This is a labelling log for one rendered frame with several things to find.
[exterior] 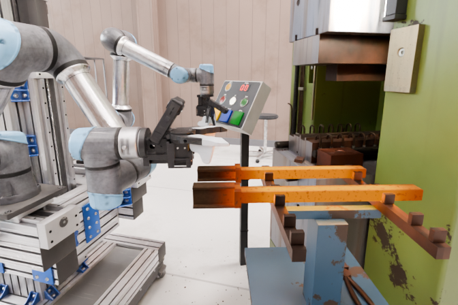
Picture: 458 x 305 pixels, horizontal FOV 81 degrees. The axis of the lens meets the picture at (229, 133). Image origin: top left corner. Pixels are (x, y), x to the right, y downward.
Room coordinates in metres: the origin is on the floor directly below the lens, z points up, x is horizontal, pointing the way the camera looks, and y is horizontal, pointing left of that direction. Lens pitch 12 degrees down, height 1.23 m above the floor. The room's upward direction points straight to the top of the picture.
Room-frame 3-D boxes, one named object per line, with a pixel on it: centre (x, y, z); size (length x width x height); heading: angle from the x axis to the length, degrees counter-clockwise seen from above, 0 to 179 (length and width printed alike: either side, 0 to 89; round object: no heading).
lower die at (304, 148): (1.07, -0.49, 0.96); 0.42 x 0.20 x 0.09; 102
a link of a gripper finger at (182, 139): (0.57, 0.09, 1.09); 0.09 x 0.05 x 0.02; 56
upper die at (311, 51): (1.07, -0.49, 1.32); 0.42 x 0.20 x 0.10; 102
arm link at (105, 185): (0.61, 0.29, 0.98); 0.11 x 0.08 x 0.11; 164
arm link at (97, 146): (0.60, 0.30, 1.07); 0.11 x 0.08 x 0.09; 92
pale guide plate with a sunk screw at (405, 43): (0.75, -0.47, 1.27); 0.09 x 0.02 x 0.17; 12
